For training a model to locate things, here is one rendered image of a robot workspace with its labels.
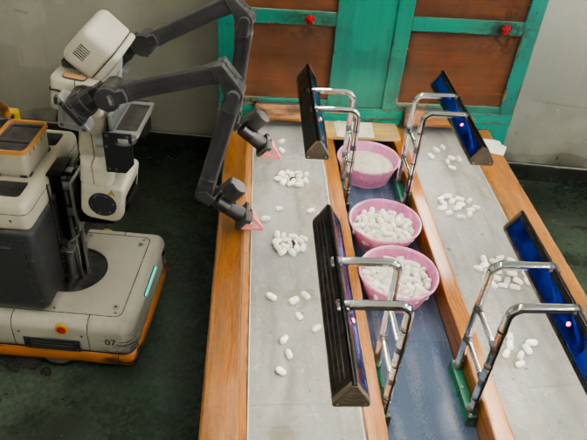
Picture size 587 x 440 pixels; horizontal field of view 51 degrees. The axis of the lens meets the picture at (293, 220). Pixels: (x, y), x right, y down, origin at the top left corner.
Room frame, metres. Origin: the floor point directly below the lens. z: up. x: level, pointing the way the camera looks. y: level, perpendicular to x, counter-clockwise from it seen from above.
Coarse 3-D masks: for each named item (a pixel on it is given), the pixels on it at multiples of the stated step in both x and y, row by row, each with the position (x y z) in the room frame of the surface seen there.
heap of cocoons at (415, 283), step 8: (384, 256) 1.64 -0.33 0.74; (400, 256) 1.65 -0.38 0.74; (408, 264) 1.62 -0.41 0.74; (416, 264) 1.62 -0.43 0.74; (368, 272) 1.56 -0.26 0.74; (376, 272) 1.58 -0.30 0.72; (384, 272) 1.56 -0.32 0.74; (392, 272) 1.56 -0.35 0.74; (408, 272) 1.57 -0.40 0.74; (416, 272) 1.57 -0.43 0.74; (424, 272) 1.58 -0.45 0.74; (368, 280) 1.52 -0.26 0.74; (376, 280) 1.52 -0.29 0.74; (384, 280) 1.52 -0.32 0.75; (408, 280) 1.54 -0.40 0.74; (416, 280) 1.53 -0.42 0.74; (424, 280) 1.54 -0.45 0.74; (376, 288) 1.48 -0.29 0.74; (384, 288) 1.49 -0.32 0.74; (400, 288) 1.50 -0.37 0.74; (408, 288) 1.50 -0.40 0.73; (416, 288) 1.51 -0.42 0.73; (424, 288) 1.51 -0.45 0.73; (376, 296) 1.45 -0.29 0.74; (400, 296) 1.45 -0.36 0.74; (408, 296) 1.47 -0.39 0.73; (416, 296) 1.46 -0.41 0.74
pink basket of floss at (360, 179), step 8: (360, 144) 2.38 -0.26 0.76; (376, 144) 2.38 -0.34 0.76; (384, 152) 2.35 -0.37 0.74; (392, 152) 2.33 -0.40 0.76; (392, 160) 2.30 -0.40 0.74; (352, 176) 2.16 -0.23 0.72; (360, 176) 2.15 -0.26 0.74; (368, 176) 2.14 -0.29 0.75; (376, 176) 2.14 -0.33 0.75; (384, 176) 2.16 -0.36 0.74; (352, 184) 2.18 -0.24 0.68; (360, 184) 2.16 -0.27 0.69; (368, 184) 2.15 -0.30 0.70; (376, 184) 2.16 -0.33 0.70; (384, 184) 2.20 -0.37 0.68
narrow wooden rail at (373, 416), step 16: (336, 160) 2.22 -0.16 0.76; (336, 176) 2.09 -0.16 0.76; (336, 192) 1.98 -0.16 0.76; (336, 208) 1.88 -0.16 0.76; (352, 256) 1.60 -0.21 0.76; (352, 272) 1.52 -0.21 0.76; (352, 288) 1.45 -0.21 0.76; (368, 336) 1.25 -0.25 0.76; (368, 352) 1.19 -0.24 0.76; (368, 368) 1.13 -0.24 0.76; (368, 384) 1.07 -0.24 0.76; (368, 416) 0.97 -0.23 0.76; (384, 416) 0.98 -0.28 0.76; (368, 432) 0.92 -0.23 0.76; (384, 432) 0.93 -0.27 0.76
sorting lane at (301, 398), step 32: (288, 128) 2.50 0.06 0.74; (256, 160) 2.20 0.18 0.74; (288, 160) 2.23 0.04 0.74; (320, 160) 2.25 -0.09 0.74; (256, 192) 1.97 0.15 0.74; (288, 192) 1.99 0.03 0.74; (320, 192) 2.01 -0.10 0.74; (256, 224) 1.76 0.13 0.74; (288, 224) 1.78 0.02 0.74; (256, 256) 1.59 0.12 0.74; (288, 256) 1.61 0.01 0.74; (256, 288) 1.43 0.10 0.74; (288, 288) 1.45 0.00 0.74; (256, 320) 1.29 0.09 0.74; (288, 320) 1.31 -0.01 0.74; (320, 320) 1.32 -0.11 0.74; (256, 352) 1.17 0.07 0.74; (320, 352) 1.19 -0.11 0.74; (256, 384) 1.06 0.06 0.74; (288, 384) 1.07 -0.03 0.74; (320, 384) 1.08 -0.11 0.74; (256, 416) 0.96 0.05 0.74; (288, 416) 0.97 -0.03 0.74; (320, 416) 0.98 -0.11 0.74; (352, 416) 0.98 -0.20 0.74
